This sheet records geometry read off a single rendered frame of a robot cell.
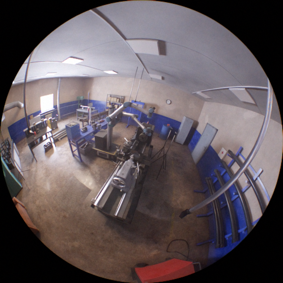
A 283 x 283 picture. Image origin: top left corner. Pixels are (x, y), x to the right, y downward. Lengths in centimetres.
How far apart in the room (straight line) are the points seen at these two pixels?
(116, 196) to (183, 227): 203
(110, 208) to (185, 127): 540
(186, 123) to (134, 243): 586
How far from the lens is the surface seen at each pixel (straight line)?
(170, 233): 259
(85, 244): 244
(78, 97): 834
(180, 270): 204
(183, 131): 568
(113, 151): 299
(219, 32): 141
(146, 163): 201
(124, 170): 138
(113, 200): 160
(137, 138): 276
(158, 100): 572
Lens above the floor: 225
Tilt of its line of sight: 30 degrees down
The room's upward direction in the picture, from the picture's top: 15 degrees clockwise
